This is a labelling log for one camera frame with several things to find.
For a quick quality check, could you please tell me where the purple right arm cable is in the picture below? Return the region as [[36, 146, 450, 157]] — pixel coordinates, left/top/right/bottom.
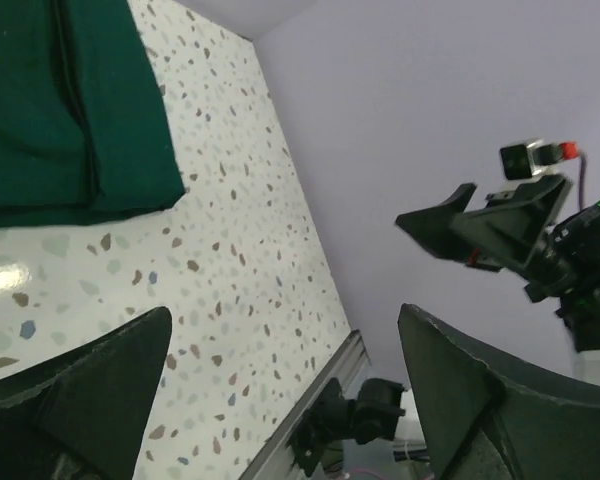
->
[[562, 141, 594, 209]]

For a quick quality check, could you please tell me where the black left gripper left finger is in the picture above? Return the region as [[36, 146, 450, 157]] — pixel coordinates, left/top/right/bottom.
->
[[0, 307, 172, 480]]

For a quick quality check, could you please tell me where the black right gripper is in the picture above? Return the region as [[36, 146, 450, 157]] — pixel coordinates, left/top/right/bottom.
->
[[395, 175, 572, 273]]

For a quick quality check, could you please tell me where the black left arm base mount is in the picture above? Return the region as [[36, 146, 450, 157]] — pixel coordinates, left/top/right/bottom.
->
[[288, 378, 405, 476]]

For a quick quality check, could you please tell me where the dark green surgical cloth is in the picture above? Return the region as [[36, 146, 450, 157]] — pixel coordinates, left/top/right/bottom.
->
[[0, 1, 185, 228]]

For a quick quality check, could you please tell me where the aluminium table edge rail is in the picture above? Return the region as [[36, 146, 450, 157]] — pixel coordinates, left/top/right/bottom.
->
[[239, 330, 368, 480]]

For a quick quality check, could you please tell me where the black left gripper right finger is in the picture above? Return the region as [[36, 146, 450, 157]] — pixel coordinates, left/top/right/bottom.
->
[[398, 304, 600, 480]]

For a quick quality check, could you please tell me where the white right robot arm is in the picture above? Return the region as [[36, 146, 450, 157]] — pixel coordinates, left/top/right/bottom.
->
[[395, 174, 600, 386]]

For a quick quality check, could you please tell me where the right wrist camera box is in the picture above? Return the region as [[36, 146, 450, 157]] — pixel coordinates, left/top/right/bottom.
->
[[499, 139, 561, 181]]

